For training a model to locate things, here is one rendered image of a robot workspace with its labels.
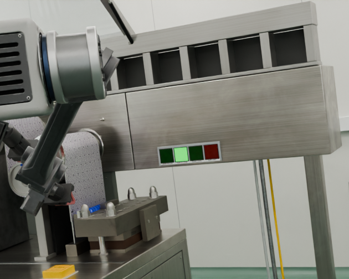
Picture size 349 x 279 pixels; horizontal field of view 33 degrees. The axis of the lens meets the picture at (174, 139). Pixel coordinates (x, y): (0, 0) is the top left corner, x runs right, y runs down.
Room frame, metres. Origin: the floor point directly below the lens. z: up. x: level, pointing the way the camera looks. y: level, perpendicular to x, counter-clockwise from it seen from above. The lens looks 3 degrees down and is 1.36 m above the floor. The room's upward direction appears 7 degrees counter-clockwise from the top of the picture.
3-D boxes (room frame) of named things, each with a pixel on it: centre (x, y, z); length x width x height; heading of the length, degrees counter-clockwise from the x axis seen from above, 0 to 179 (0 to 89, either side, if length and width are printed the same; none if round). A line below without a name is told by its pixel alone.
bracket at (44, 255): (2.02, 0.49, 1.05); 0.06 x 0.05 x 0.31; 155
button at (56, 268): (1.77, 0.40, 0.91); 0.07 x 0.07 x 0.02; 65
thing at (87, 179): (2.13, 0.34, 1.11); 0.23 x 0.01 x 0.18; 155
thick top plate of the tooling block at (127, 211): (2.12, 0.21, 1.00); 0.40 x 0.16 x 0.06; 155
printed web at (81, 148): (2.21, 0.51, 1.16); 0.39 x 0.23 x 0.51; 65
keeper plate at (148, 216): (2.09, 0.12, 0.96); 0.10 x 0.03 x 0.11; 155
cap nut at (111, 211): (1.95, 0.24, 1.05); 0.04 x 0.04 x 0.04
